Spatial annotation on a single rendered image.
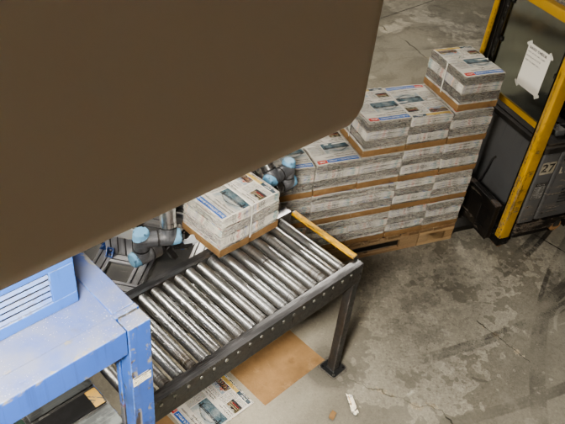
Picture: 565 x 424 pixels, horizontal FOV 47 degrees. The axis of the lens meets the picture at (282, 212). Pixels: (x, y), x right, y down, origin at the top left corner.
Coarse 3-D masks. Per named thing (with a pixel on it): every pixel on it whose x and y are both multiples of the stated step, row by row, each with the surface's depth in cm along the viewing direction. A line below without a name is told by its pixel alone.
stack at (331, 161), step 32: (320, 160) 376; (352, 160) 380; (384, 160) 390; (416, 160) 401; (288, 192) 376; (352, 192) 396; (384, 192) 406; (416, 192) 419; (320, 224) 404; (352, 224) 415; (384, 224) 426; (416, 224) 439
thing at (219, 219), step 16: (192, 208) 310; (208, 208) 300; (224, 208) 302; (240, 208) 303; (192, 224) 316; (208, 224) 305; (224, 224) 297; (240, 224) 307; (208, 240) 310; (224, 240) 304; (240, 240) 313
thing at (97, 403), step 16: (80, 384) 249; (64, 400) 243; (80, 400) 243; (96, 400) 244; (32, 416) 236; (48, 416) 237; (64, 416) 238; (80, 416) 238; (96, 416) 239; (112, 416) 239
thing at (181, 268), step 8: (280, 216) 338; (288, 216) 343; (200, 256) 309; (208, 256) 310; (216, 256) 314; (232, 256) 324; (184, 264) 304; (192, 264) 305; (224, 264) 323; (168, 272) 299; (176, 272) 300; (184, 272) 302; (152, 280) 294; (160, 280) 295; (136, 288) 290; (144, 288) 290; (152, 288) 291; (160, 288) 295; (128, 296) 285; (136, 296) 286; (168, 296) 303
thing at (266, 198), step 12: (240, 180) 321; (252, 180) 321; (240, 192) 313; (252, 192) 314; (264, 192) 314; (276, 192) 316; (264, 204) 312; (276, 204) 319; (264, 216) 317; (276, 216) 326
